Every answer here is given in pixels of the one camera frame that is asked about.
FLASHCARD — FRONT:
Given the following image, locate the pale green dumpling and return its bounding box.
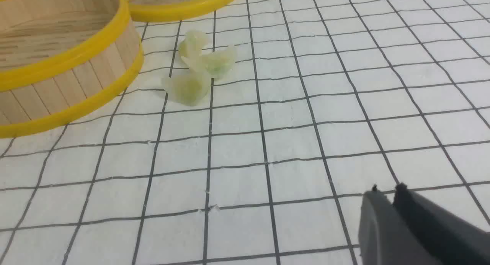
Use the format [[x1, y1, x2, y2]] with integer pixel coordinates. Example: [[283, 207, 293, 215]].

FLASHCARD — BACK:
[[161, 71, 211, 106], [178, 30, 210, 58], [181, 45, 237, 80]]

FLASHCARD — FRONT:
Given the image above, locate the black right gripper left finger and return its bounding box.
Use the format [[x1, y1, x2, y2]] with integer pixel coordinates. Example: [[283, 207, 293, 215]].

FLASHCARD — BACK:
[[358, 185, 441, 265]]

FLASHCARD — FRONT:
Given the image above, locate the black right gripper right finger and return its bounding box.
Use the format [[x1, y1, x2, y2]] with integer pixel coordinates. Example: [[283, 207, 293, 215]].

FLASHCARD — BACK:
[[394, 183, 490, 265]]

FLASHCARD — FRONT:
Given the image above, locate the white black grid tablecloth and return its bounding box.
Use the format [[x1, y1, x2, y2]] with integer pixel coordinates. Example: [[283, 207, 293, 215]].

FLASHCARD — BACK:
[[1, 0, 490, 265]]

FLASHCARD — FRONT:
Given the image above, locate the woven bamboo steamer lid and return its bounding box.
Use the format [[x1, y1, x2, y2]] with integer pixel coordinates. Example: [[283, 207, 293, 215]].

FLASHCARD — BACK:
[[127, 0, 234, 23]]

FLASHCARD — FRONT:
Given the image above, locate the bamboo steamer tray yellow rim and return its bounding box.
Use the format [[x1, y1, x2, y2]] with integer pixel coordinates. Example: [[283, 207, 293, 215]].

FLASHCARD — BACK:
[[1, 0, 144, 138]]

